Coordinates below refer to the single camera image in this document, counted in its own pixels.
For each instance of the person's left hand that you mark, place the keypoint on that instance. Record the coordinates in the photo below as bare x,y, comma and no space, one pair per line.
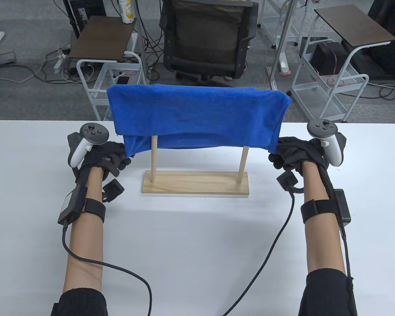
108,154

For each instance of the person's right hand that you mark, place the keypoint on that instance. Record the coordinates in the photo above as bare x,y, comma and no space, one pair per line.
293,151

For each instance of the wooden desktop rack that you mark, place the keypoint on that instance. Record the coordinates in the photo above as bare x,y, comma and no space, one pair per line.
197,186

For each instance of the blue square towel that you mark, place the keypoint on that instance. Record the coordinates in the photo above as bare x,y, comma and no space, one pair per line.
197,115

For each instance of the person's left forearm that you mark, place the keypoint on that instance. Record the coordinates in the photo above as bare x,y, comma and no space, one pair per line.
85,250

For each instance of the person's right forearm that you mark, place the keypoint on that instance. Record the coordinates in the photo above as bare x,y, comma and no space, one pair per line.
322,250

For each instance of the black forearm sensor box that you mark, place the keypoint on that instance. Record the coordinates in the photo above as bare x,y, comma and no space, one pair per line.
343,205
72,205

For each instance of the white desktop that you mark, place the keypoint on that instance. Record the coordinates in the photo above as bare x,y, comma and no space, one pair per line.
184,263

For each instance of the grey handheld controller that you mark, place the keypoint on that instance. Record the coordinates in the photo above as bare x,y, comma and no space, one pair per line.
322,128
92,133

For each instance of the white rolling cart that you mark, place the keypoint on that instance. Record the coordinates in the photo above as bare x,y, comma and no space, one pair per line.
100,89
329,89

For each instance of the white metal stand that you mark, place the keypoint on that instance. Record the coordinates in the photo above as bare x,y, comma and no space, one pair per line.
281,46

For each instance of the black office chair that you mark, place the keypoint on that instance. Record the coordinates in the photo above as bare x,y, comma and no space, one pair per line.
204,39

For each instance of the grey floor pedal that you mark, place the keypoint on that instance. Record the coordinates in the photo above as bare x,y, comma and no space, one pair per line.
1,59

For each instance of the black computer tower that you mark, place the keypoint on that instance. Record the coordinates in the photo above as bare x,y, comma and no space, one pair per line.
85,13

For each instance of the white bottle yellow print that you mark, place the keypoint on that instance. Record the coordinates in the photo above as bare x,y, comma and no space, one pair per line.
126,11

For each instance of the large black bag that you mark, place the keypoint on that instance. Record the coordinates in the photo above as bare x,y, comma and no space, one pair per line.
391,19

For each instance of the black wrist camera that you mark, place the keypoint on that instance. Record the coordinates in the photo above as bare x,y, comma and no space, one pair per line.
113,191
288,181

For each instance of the white power strip red switch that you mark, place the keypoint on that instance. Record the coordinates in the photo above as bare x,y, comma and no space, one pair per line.
284,65

